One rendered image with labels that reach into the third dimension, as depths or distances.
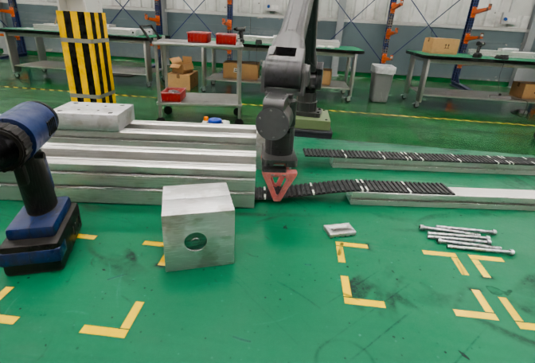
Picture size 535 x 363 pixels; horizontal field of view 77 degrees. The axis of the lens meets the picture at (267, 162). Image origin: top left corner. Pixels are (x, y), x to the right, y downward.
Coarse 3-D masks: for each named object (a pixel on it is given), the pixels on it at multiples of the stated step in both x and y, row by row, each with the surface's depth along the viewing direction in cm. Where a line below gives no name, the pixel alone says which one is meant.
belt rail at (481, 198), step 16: (352, 192) 70; (368, 192) 69; (464, 192) 72; (480, 192) 72; (496, 192) 72; (512, 192) 73; (528, 192) 73; (464, 208) 71; (480, 208) 71; (496, 208) 71; (512, 208) 72; (528, 208) 72
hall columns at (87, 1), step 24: (72, 0) 329; (96, 0) 333; (72, 24) 322; (96, 24) 333; (72, 48) 331; (96, 48) 336; (72, 72) 341; (96, 72) 340; (72, 96) 350; (96, 96) 348
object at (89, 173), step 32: (64, 160) 63; (96, 160) 64; (128, 160) 64; (160, 160) 70; (192, 160) 70; (224, 160) 70; (0, 192) 64; (64, 192) 64; (96, 192) 64; (128, 192) 65; (160, 192) 65
